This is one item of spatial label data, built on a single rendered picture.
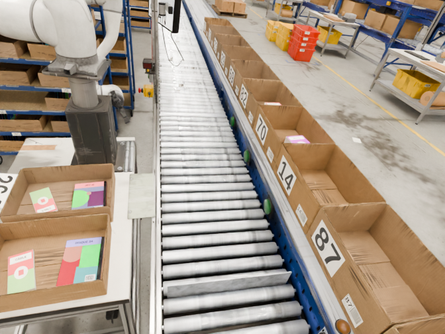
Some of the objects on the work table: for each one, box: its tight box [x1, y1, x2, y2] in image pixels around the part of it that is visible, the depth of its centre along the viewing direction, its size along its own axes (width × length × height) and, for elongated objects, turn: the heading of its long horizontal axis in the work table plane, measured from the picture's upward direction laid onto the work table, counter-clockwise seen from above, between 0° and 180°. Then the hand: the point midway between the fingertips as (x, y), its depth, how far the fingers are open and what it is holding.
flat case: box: [71, 181, 107, 209], centre depth 120 cm, size 14×19×2 cm
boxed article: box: [29, 188, 58, 213], centre depth 116 cm, size 8×16×2 cm, turn 29°
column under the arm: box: [65, 95, 126, 172], centre depth 136 cm, size 26×26×33 cm
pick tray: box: [0, 163, 116, 223], centre depth 117 cm, size 28×38×10 cm
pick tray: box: [0, 213, 112, 313], centre depth 94 cm, size 28×38×10 cm
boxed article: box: [7, 249, 36, 294], centre depth 92 cm, size 8×16×2 cm, turn 20°
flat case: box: [56, 237, 105, 286], centre depth 99 cm, size 14×19×2 cm
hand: (122, 111), depth 150 cm, fingers open, 13 cm apart
